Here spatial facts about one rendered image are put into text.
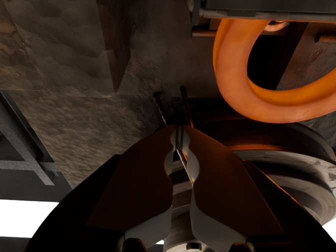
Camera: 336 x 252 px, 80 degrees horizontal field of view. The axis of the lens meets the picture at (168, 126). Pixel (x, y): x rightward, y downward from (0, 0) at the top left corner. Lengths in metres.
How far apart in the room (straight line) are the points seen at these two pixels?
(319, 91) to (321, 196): 0.20
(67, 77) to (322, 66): 0.34
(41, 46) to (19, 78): 0.20
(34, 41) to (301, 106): 0.29
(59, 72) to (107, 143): 0.35
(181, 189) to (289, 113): 0.20
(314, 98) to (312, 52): 0.08
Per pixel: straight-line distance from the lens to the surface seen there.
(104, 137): 0.54
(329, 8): 0.21
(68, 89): 0.24
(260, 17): 0.20
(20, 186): 9.36
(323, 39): 0.34
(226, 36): 0.22
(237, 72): 0.24
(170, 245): 0.41
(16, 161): 6.41
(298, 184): 0.38
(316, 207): 0.45
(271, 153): 0.33
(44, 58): 0.23
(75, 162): 0.67
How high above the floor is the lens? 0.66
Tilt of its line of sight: 46 degrees up
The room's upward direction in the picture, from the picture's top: 178 degrees counter-clockwise
